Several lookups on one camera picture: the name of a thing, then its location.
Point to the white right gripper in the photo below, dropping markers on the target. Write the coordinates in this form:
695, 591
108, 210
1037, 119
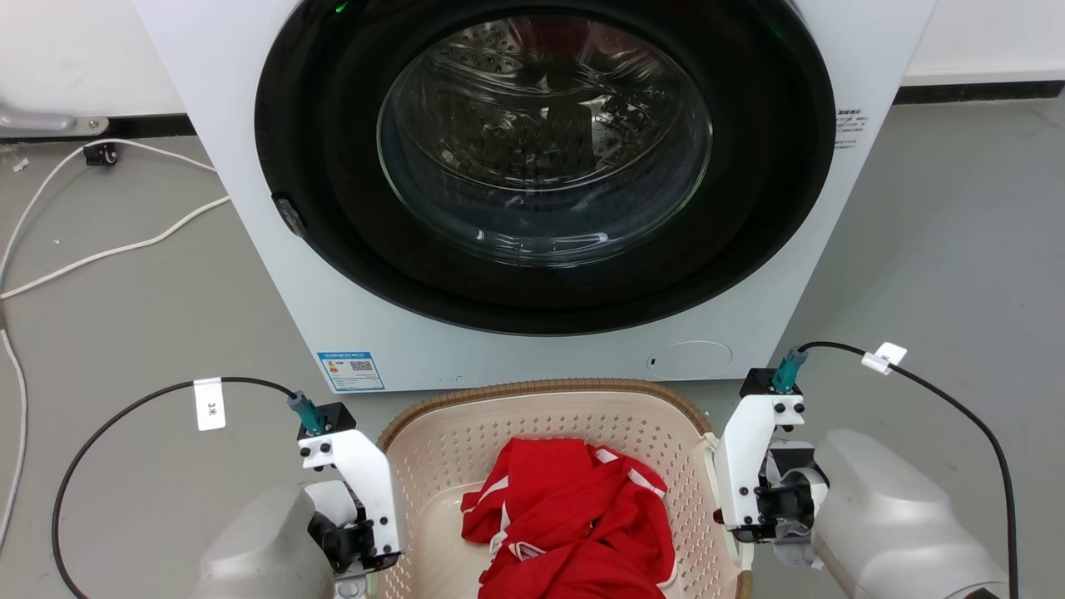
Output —
740, 457

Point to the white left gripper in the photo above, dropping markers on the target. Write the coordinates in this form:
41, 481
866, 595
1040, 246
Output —
370, 482

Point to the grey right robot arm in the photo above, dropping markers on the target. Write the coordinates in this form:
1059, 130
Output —
890, 516

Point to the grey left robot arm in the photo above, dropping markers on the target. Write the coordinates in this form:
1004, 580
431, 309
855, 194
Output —
258, 549

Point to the beige perforated laundry basket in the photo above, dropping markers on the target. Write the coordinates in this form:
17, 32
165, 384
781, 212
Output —
449, 449

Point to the round white filter cover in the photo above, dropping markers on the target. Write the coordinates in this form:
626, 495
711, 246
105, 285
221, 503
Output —
691, 360

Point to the blue energy label sticker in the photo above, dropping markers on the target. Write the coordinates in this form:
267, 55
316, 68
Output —
351, 371

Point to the red garment with white stripes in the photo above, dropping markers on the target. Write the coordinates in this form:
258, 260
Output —
574, 516

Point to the white tag with print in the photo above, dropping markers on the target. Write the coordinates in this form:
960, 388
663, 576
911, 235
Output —
210, 405

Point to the white front-load washing machine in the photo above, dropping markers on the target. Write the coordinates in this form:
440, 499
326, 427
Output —
250, 249

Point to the small printed text sticker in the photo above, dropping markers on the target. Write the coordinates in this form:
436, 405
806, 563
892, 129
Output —
848, 129

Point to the round black glass washer door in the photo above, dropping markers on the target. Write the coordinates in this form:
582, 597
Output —
541, 166

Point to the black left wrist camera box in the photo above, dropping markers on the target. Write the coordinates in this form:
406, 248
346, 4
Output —
333, 418

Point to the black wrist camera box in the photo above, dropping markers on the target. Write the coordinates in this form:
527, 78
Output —
759, 383
333, 418

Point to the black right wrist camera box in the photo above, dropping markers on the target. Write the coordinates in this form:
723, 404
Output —
759, 383

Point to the grey metal wall fixture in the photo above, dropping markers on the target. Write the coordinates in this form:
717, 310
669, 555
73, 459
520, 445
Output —
42, 121

